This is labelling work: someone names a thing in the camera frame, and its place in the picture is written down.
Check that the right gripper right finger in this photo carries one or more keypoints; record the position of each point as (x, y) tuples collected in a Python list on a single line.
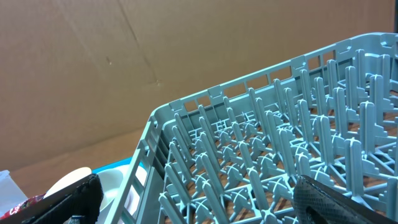
[(316, 203)]

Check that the large white plate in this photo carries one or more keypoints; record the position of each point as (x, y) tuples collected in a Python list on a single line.
[(111, 180)]

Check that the teal serving tray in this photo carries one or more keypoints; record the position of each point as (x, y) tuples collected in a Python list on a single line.
[(122, 165)]

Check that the red snack wrapper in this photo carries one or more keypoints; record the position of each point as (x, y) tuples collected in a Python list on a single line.
[(21, 206)]

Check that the white napkin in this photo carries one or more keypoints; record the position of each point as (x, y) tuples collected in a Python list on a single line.
[(11, 194)]

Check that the grey dishwasher rack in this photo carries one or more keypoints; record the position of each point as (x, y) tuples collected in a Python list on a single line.
[(233, 153)]

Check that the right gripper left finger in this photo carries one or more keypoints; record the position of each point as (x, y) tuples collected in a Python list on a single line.
[(80, 206)]

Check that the grey bowl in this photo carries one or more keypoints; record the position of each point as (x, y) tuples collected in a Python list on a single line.
[(68, 183)]

